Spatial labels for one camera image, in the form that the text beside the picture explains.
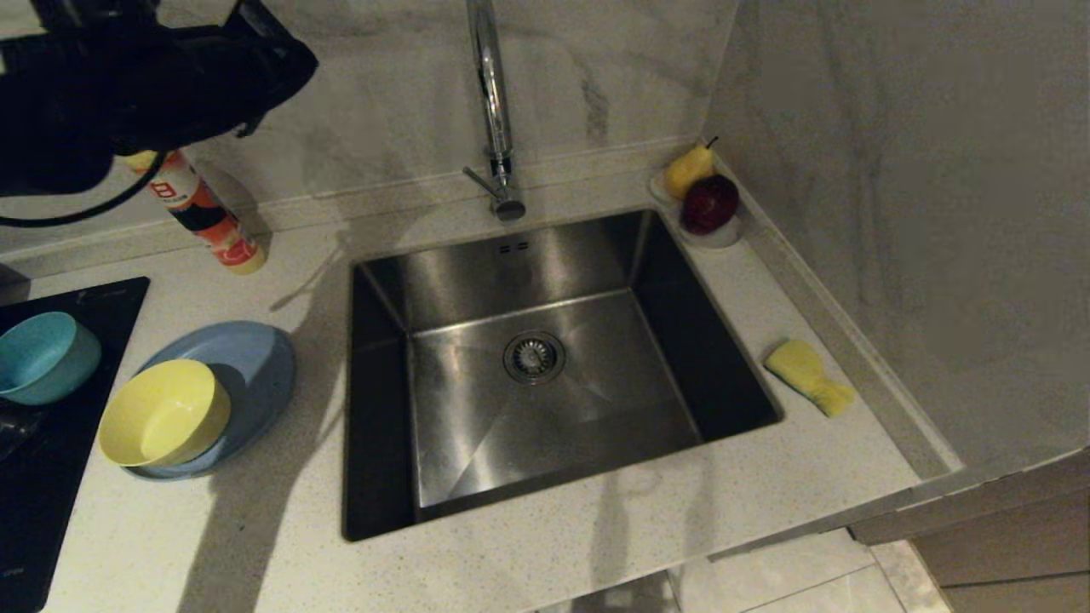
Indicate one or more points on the chrome faucet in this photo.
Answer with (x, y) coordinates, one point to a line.
(494, 102)

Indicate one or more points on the red apple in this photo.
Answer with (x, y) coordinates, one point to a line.
(709, 204)

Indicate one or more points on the yellow pear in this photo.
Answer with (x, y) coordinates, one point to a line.
(685, 174)

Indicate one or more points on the teal bowl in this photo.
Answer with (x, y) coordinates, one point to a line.
(43, 358)

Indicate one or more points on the stainless steel sink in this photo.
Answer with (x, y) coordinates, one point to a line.
(545, 443)

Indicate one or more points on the yellow bowl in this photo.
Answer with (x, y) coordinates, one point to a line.
(162, 413)

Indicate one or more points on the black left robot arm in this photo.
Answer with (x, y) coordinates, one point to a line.
(60, 111)

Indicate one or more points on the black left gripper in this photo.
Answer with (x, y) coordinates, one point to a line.
(230, 77)

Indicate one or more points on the metal sink drain strainer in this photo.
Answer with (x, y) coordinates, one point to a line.
(535, 357)

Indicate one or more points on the yellow sponge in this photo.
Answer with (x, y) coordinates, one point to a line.
(805, 370)

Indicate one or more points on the black induction cooktop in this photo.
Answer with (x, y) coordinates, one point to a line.
(43, 511)

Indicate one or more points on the small white dish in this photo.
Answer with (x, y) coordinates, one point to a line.
(724, 239)

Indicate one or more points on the blue plate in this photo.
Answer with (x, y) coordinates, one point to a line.
(255, 375)

